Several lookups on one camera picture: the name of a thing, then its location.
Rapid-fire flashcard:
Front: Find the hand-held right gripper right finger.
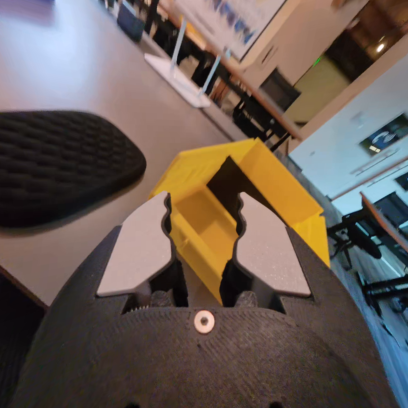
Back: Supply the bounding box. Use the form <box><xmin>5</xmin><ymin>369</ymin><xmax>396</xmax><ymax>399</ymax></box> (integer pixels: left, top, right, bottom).
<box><xmin>219</xmin><ymin>192</ymin><xmax>312</xmax><ymax>307</ymax></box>

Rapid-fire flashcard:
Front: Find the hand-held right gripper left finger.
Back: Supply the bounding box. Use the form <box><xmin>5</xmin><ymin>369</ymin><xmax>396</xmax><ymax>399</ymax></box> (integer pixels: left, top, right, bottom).
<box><xmin>96</xmin><ymin>191</ymin><xmax>188</xmax><ymax>307</ymax></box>

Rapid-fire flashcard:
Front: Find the yellow plastic bin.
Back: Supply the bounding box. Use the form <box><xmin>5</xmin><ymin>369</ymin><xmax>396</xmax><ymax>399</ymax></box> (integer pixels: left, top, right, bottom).
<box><xmin>149</xmin><ymin>138</ymin><xmax>331</xmax><ymax>305</ymax></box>

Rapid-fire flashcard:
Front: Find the black bin divider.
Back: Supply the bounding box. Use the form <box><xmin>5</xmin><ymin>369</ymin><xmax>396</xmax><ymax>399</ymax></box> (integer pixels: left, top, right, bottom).
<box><xmin>207</xmin><ymin>156</ymin><xmax>255</xmax><ymax>220</ymax></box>

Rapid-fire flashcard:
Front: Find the black office chair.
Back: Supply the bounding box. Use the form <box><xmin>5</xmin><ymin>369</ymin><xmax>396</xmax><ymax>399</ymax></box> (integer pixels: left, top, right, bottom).
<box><xmin>328</xmin><ymin>210</ymin><xmax>383</xmax><ymax>270</ymax></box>

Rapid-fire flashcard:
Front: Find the black textured pad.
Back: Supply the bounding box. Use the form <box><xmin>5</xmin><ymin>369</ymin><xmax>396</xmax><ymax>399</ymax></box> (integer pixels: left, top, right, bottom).
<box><xmin>0</xmin><ymin>110</ymin><xmax>147</xmax><ymax>231</ymax></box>

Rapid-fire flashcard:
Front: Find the wooden office desk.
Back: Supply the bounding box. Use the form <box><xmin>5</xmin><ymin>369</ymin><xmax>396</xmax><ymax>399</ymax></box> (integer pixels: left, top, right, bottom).
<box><xmin>360</xmin><ymin>191</ymin><xmax>408</xmax><ymax>252</ymax></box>

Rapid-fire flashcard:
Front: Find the black monitor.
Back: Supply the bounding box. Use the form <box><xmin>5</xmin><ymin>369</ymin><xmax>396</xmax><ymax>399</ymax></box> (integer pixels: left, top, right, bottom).
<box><xmin>260</xmin><ymin>68</ymin><xmax>302</xmax><ymax>112</ymax></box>

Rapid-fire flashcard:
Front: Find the white easel stand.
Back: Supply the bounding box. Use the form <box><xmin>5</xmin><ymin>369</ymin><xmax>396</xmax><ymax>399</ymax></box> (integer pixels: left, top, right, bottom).
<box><xmin>144</xmin><ymin>14</ymin><xmax>211</xmax><ymax>108</ymax></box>

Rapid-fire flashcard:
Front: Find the small black box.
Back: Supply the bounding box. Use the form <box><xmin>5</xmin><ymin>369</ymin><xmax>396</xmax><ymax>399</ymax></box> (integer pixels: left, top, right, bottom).
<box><xmin>116</xmin><ymin>0</ymin><xmax>145</xmax><ymax>43</ymax></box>

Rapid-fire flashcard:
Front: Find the instruction poster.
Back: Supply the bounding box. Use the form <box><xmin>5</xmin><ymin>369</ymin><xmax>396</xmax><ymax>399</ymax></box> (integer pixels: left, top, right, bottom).
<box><xmin>177</xmin><ymin>0</ymin><xmax>289</xmax><ymax>61</ymax></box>

